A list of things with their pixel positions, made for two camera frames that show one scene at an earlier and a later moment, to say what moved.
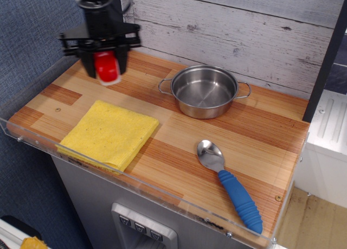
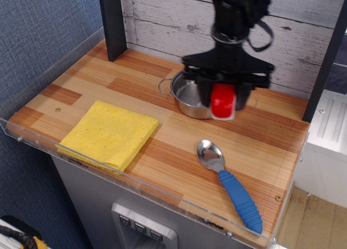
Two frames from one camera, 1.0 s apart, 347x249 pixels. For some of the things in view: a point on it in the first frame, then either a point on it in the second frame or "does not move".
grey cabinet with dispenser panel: (114, 213) does not move
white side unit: (322, 172) does not move
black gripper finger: (88, 59) -> (205, 88)
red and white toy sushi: (108, 68) -> (223, 101)
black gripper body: (105, 26) -> (229, 62)
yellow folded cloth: (108, 136) does not move
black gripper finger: (122, 56) -> (243, 91)
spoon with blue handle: (212, 155) does not move
